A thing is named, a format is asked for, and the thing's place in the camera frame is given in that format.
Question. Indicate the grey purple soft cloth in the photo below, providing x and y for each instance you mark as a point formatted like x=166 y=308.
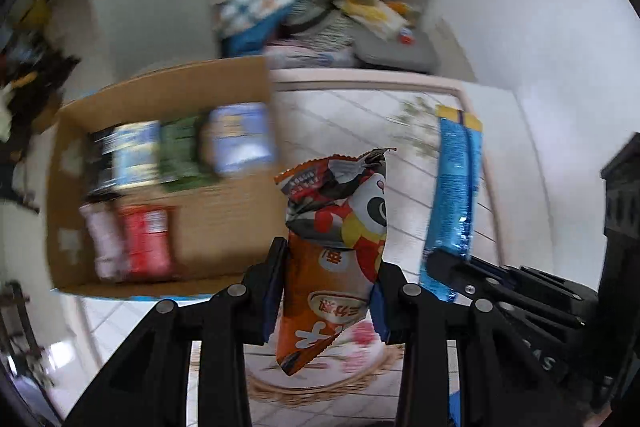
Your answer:
x=103 y=224

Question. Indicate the light blue snack bag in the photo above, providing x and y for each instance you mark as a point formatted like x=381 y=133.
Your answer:
x=240 y=137

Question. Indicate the grey office chair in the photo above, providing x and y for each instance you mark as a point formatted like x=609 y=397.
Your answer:
x=139 y=36

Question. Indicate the yellow items on cushion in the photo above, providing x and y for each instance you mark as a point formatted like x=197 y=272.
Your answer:
x=388 y=20

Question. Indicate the cardboard box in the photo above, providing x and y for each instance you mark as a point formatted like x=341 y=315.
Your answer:
x=218 y=231

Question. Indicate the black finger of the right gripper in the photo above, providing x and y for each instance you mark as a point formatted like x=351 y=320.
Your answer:
x=447 y=276

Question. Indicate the long blue snack packet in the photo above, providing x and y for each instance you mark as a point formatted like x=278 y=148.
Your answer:
x=451 y=224

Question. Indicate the dark green snack packet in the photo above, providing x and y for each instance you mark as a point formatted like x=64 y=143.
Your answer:
x=181 y=167

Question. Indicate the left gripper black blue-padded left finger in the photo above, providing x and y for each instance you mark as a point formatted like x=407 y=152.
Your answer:
x=145 y=381

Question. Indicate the red snack packet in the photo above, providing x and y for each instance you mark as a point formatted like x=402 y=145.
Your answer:
x=148 y=240

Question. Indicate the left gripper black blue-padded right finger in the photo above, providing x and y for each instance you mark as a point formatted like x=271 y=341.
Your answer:
x=501 y=381

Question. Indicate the blue green tissue pack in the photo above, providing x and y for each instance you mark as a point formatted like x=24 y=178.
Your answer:
x=135 y=148

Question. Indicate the black snack packet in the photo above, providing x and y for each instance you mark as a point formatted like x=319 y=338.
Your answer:
x=100 y=170

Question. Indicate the black white patterned pillow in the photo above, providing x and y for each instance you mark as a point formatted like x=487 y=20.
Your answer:
x=321 y=30

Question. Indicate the orange panda snack packet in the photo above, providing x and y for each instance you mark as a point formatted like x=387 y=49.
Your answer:
x=337 y=228

